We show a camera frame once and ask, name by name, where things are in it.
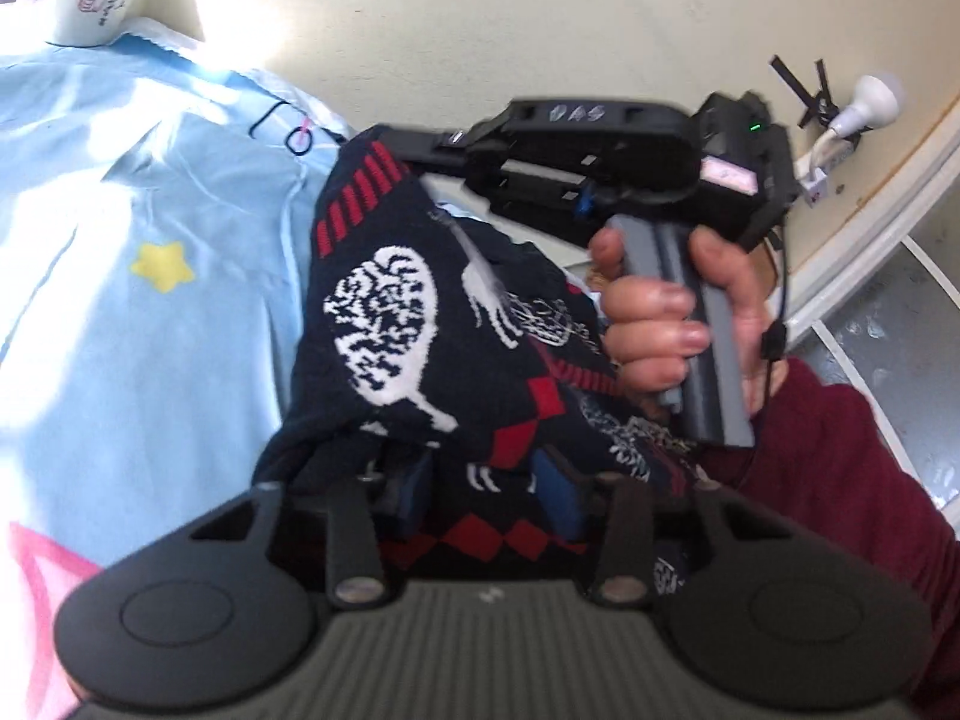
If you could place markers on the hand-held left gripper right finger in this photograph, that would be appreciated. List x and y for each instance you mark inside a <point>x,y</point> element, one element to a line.
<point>553,496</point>

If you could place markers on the light blue cartoon printed blanket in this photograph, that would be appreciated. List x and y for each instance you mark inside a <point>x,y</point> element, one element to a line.
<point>150,277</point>

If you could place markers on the white lamp bulb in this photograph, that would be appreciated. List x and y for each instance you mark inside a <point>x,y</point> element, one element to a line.
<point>870,101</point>

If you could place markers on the black tape strip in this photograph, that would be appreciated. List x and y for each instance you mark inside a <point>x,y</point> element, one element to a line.
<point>819,82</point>
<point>793,79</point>

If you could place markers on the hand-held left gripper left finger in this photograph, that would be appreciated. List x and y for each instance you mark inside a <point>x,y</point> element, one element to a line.
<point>417,496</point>

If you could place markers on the dark patterned knit sweater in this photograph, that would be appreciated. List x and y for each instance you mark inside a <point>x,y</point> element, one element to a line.
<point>420,330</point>

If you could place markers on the light blue cloth yellow star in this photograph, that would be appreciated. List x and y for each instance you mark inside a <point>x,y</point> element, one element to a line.
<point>202,300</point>

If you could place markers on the white framed glass door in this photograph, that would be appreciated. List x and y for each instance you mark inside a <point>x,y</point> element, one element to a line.
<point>892,360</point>

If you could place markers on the person's right hand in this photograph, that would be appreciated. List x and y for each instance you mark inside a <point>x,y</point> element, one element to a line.
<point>649,315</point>

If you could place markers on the person's right forearm maroon sleeve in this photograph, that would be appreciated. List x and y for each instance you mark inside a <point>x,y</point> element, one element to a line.
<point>840,540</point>

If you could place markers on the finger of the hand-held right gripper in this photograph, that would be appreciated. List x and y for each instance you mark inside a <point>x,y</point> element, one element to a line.
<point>431,154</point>
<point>540,199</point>

